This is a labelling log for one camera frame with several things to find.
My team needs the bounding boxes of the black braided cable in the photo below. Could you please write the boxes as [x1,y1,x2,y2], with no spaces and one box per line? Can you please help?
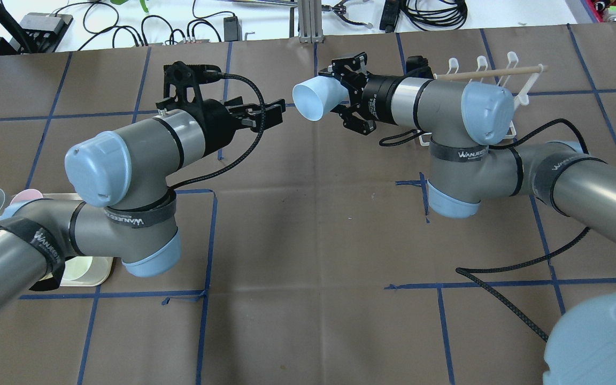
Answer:
[169,72,267,190]
[380,119,608,343]

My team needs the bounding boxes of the coiled black cable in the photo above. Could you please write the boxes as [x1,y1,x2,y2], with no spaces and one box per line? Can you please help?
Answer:
[402,0,469,32]

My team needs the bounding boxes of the aluminium frame post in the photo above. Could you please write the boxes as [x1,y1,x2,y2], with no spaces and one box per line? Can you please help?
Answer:
[296,0,324,43]

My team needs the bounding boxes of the white wire cup rack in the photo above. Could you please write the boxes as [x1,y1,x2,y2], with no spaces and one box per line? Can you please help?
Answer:
[406,52,548,147]

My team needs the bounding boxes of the pale green plastic cup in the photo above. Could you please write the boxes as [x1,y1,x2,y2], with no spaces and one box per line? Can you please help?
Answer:
[62,256,93,282]

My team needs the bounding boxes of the pink plastic cup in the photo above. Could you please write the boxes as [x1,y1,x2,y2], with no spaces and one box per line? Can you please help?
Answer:
[10,188,44,205]

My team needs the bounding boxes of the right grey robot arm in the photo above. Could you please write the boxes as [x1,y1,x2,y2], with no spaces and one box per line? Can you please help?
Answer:
[318,52,616,384]

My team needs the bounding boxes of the light blue plastic cup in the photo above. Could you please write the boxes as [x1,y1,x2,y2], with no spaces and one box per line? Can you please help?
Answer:
[292,75,349,121]

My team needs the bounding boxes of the black power adapter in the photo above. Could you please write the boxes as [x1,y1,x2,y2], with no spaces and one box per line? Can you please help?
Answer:
[223,16,242,42]

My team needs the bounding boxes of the black braided left cable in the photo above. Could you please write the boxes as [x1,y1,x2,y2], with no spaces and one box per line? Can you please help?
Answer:
[169,72,267,190]

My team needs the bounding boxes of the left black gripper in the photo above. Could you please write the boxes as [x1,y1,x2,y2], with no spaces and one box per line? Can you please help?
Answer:
[156,61,286,158]

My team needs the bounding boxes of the cream plastic tray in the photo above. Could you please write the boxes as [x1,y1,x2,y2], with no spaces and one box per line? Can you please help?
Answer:
[52,208,113,287]

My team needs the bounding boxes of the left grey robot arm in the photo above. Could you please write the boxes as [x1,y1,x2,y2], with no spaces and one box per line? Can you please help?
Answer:
[0,61,286,310]

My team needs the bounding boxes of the black braided right cable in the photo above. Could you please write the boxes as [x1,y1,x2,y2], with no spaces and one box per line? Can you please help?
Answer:
[380,119,608,343]

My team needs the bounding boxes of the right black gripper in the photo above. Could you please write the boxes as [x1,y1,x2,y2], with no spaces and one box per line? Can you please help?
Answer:
[329,52,403,134]

